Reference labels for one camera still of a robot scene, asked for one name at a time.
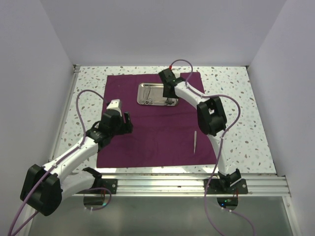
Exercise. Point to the aluminium front rail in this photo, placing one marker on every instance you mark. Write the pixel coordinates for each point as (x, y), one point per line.
(181, 185)

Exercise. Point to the aluminium left side rail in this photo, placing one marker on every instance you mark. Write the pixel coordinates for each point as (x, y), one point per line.
(57, 139)

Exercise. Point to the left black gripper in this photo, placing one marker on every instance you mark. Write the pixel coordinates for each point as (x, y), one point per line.
(126, 128)

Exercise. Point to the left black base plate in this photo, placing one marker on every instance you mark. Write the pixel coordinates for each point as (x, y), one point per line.
(109, 183)

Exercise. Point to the steel scissors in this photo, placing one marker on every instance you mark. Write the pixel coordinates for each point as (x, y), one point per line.
(146, 99)

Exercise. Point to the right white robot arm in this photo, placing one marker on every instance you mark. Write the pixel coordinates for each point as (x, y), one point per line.
(212, 122)

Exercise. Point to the aluminium rail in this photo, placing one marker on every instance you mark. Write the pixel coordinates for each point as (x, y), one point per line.
(181, 185)
(57, 139)

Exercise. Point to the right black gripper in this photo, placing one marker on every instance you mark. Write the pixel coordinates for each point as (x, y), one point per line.
(166, 94)

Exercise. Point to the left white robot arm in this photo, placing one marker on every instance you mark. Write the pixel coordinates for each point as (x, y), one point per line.
(45, 187)

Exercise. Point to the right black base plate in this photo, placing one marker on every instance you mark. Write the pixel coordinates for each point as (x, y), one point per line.
(216, 188)

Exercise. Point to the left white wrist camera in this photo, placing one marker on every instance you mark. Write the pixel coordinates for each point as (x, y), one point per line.
(116, 105)

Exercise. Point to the steel tweezers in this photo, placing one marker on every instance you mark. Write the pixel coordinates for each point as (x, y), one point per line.
(194, 141)

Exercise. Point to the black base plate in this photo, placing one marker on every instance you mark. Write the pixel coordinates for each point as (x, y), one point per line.
(109, 183)
(216, 188)

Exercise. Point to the steel instrument tray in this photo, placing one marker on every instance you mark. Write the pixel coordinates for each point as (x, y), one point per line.
(156, 92)

